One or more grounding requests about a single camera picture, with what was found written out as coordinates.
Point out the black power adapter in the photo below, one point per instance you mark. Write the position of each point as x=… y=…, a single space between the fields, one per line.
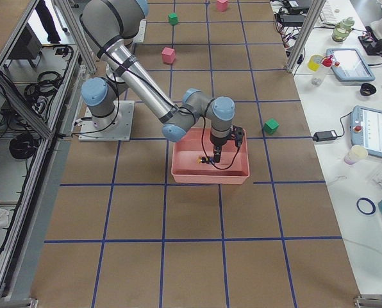
x=321 y=136

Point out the far teach pendant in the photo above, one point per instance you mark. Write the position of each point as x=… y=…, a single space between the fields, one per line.
x=352 y=66

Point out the pink cube near edge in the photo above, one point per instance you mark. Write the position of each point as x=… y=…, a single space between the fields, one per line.
x=222 y=5

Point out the teach pendant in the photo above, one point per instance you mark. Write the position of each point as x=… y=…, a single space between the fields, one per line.
x=352 y=66
x=366 y=129

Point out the pink plastic bin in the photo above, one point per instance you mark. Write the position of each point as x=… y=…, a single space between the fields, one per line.
x=233 y=167

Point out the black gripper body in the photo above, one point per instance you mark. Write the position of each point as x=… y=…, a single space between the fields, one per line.
x=217 y=143

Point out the green cube far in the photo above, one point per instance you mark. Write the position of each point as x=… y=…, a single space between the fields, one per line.
x=173 y=19

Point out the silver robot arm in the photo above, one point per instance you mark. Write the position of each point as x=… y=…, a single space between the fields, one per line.
x=107 y=25

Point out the yellow push button switch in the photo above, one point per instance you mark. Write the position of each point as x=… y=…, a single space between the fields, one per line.
x=204 y=160

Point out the yellow tape roll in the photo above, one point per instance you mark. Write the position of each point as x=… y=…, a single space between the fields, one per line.
x=314 y=62

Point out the pink cube centre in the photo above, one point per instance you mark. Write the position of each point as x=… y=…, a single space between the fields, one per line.
x=168 y=55

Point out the white plastic cup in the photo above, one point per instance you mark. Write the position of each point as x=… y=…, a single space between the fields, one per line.
x=355 y=154

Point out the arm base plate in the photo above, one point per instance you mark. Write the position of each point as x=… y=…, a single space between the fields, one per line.
x=114 y=127
x=140 y=36

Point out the green cube by bin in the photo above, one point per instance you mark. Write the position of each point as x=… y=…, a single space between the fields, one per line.
x=270 y=126

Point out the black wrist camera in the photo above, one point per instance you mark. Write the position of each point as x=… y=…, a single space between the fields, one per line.
x=237 y=135

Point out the aluminium frame post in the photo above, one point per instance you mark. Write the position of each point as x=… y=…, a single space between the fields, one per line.
x=306 y=29

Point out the green water bottle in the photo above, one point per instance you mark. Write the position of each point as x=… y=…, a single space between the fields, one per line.
x=342 y=29

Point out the near teach pendant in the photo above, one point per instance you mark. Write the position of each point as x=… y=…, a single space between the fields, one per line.
x=366 y=129

